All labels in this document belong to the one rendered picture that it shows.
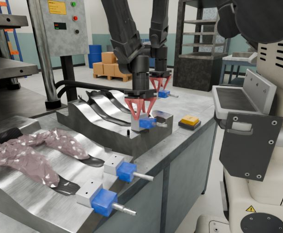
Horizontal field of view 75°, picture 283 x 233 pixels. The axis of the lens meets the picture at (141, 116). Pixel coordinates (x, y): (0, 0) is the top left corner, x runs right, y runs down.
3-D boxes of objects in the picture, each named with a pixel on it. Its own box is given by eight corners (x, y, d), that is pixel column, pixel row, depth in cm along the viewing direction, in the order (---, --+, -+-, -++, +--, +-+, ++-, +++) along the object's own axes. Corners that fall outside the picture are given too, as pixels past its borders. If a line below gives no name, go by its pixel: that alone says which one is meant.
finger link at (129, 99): (124, 119, 62) (123, 92, 60) (138, 116, 68) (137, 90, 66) (140, 123, 58) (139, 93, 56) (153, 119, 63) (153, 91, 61)
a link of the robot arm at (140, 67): (137, 52, 55) (152, 53, 59) (126, 54, 61) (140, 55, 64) (138, 76, 57) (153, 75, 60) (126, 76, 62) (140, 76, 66)
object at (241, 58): (262, 83, 507) (271, 48, 471) (252, 101, 366) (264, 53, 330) (234, 80, 545) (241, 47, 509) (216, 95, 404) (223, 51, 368)
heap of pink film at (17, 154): (94, 153, 57) (92, 130, 54) (48, 194, 42) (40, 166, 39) (34, 137, 66) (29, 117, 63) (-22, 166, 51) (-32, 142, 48)
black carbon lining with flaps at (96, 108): (153, 119, 77) (153, 98, 74) (126, 134, 66) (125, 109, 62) (100, 102, 98) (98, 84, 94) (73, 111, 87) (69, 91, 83)
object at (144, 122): (171, 132, 60) (171, 116, 59) (162, 136, 56) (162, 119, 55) (140, 126, 68) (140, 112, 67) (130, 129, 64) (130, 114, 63)
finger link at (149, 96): (129, 119, 64) (128, 91, 62) (142, 115, 70) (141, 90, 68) (144, 121, 60) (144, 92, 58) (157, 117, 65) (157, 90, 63)
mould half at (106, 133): (172, 133, 81) (174, 104, 76) (132, 162, 63) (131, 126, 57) (99, 107, 110) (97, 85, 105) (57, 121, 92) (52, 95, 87)
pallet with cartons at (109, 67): (139, 76, 590) (139, 52, 561) (125, 82, 524) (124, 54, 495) (109, 73, 642) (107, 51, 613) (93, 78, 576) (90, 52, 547)
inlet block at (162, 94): (180, 101, 88) (181, 89, 86) (174, 103, 84) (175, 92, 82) (157, 96, 95) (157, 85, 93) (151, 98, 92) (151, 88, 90)
